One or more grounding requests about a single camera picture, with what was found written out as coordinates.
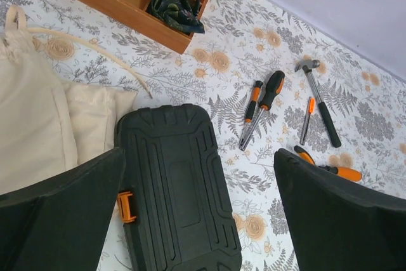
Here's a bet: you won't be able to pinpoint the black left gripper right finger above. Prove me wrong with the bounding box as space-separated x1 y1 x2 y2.
273 149 405 270

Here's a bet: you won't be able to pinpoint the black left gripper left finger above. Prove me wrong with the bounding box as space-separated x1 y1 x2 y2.
1 148 125 270

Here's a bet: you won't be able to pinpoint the orange handled pliers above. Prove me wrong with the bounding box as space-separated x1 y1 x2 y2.
294 145 362 182

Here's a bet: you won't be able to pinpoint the black plastic tool case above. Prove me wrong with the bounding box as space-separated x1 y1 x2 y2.
115 104 242 270

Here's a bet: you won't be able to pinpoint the cream cloth bag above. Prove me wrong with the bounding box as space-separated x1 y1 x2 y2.
1 5 136 194

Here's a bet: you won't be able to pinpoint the large black orange screwdriver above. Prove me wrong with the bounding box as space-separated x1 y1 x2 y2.
243 70 285 150

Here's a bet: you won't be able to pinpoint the floral table cloth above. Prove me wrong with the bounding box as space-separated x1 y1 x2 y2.
1 0 405 270

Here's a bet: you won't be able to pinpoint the small black orange screwdriver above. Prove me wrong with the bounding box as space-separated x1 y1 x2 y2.
239 81 263 150

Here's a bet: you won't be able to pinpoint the steel claw hammer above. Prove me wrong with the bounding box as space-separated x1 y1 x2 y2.
294 60 341 148

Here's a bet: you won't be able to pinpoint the dark rolled fabric band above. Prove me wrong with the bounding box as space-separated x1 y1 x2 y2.
147 0 205 35

